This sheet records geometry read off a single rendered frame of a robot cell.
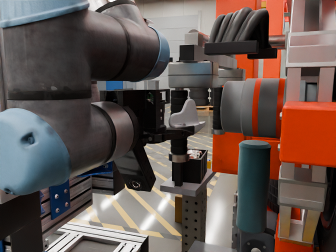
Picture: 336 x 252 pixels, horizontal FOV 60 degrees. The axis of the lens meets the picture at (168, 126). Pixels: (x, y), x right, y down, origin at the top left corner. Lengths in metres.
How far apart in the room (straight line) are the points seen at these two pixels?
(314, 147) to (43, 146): 0.29
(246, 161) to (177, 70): 0.38
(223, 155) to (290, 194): 0.80
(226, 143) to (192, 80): 0.72
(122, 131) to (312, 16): 0.51
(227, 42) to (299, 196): 0.27
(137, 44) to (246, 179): 0.59
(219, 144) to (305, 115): 0.91
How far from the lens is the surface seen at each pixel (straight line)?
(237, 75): 0.89
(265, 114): 0.66
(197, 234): 1.60
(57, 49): 0.27
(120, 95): 0.38
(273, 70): 3.14
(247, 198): 0.88
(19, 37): 0.28
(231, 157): 1.26
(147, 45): 0.37
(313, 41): 0.47
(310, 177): 0.49
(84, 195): 1.10
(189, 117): 0.49
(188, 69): 0.57
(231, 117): 0.68
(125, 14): 0.38
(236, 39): 0.53
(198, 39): 0.58
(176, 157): 0.60
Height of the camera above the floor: 0.91
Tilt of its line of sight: 9 degrees down
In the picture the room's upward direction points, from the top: straight up
